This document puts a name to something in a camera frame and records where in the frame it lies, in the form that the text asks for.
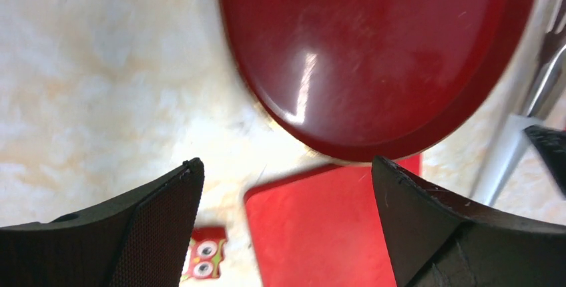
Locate metal tongs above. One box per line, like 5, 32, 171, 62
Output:
470, 0, 565, 206

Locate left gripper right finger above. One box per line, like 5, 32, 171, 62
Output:
372, 156, 565, 286

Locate red owl number block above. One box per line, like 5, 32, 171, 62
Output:
180, 226, 228, 282

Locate round dark red tray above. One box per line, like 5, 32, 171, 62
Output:
219, 0, 535, 162

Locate red rectangular lid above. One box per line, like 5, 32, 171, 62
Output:
244, 164, 396, 286

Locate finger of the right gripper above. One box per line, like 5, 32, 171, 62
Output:
524, 125, 565, 197

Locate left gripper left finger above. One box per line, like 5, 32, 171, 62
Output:
1, 158, 204, 286

